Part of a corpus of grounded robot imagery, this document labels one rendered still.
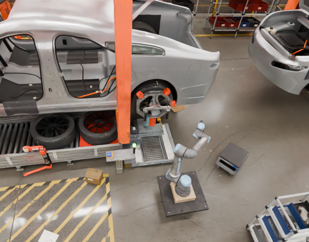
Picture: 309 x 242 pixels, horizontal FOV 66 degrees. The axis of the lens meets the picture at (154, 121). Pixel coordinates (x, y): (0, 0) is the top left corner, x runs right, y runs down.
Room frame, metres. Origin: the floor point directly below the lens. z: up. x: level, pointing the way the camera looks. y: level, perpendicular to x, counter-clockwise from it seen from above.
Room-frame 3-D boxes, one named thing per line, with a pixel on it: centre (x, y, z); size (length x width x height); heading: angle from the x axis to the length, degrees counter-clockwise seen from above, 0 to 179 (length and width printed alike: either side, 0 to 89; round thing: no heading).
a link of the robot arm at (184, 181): (1.66, -0.51, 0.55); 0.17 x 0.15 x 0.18; 62
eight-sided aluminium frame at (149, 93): (2.78, 0.04, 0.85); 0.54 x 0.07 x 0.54; 106
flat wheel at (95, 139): (2.60, 0.88, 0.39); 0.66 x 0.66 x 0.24
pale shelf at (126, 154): (2.05, 0.43, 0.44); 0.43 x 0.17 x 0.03; 106
